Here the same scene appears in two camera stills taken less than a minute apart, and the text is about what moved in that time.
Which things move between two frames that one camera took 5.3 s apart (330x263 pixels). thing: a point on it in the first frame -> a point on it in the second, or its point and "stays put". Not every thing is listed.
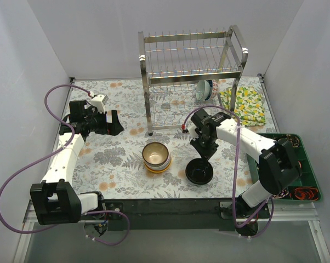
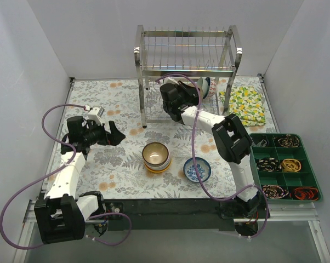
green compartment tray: x=306 y=188 stays put
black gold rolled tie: x=295 y=141 stays put
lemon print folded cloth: x=249 y=104 stays put
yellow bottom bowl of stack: x=158 y=171 stays put
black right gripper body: x=204 y=144 -> x=189 y=91
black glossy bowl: x=199 y=171 -> x=200 y=90
